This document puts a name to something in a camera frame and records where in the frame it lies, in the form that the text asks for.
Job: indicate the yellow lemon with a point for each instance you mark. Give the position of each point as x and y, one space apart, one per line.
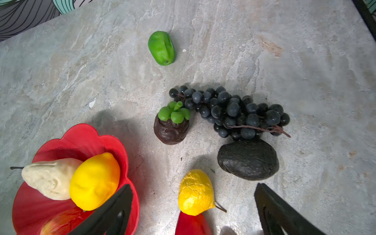
95 181

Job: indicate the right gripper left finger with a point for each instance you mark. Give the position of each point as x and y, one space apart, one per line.
111 218

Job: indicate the black avocado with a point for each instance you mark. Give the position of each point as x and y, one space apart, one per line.
252 160

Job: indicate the black grape bunch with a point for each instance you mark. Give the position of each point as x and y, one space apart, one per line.
231 115

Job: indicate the small yellow wrinkled fruit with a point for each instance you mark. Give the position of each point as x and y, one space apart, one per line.
196 194

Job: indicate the dark purple mangosteen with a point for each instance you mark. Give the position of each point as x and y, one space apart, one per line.
171 129

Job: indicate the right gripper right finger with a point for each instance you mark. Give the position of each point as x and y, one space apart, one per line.
277 217

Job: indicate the pale yellow pear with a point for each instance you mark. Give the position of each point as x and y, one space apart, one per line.
51 178

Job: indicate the green lime fruit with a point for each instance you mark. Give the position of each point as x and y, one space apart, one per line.
161 48

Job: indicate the red chili pepper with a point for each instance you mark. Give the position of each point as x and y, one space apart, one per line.
192 225

